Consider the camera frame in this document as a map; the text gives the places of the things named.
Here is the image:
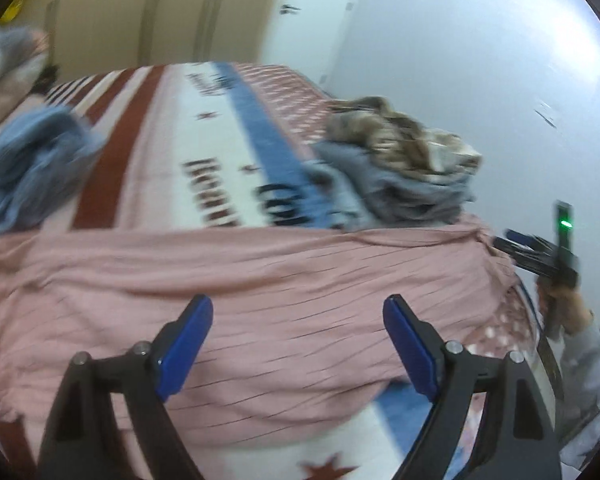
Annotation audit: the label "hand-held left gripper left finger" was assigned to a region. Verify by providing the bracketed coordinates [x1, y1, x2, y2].
[37, 294, 214, 480]

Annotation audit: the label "pink pants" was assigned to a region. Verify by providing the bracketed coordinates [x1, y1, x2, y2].
[0, 224, 522, 453]

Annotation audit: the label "person's right forearm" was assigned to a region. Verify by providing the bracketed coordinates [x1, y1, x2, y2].
[555, 319, 600, 423]

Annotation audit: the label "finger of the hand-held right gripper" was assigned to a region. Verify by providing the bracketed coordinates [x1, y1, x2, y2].
[492, 238, 557, 278]
[504, 229, 557, 252]

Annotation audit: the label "grey crumpled cloth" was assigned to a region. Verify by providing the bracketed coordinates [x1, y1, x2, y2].
[304, 141, 477, 234]

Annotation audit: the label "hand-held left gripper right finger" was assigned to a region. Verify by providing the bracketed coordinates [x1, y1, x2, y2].
[383, 293, 564, 480]

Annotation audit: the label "person's right hand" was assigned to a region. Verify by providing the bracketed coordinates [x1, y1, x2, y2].
[549, 284, 595, 337]

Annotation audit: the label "yellow object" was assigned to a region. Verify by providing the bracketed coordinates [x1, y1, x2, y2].
[0, 0, 29, 24]

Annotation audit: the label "beige wardrobe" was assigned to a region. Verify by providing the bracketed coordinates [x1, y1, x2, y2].
[42, 0, 293, 83]

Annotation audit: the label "striped printed blanket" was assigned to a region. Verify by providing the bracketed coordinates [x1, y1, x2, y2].
[0, 62, 548, 480]

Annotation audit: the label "blue-grey crumpled cloth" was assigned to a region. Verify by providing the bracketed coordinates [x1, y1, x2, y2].
[0, 107, 107, 242]

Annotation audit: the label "brown patterned cloth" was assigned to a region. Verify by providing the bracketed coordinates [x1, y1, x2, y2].
[324, 95, 484, 180]

